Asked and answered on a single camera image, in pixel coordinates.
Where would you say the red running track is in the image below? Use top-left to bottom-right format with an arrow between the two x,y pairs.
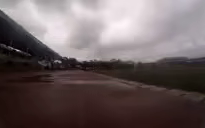
0,69 -> 205,128

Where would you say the pale kerb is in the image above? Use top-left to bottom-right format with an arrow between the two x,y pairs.
95,71 -> 205,105

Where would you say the distant building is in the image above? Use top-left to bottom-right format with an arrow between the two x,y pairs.
156,55 -> 205,66

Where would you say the roofed grandstand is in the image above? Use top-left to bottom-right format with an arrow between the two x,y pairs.
0,1 -> 63,71

